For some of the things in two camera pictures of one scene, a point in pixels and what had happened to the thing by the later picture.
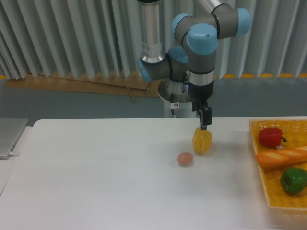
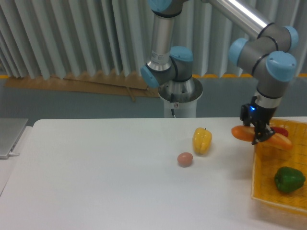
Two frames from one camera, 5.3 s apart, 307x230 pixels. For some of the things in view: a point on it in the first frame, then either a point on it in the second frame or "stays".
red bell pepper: (271, 137) → (280, 130)
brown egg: (185, 159) stays
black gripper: (201, 92) → (259, 117)
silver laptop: (11, 130) stays
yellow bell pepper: (202, 140) stays
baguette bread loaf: (280, 157) → (246, 133)
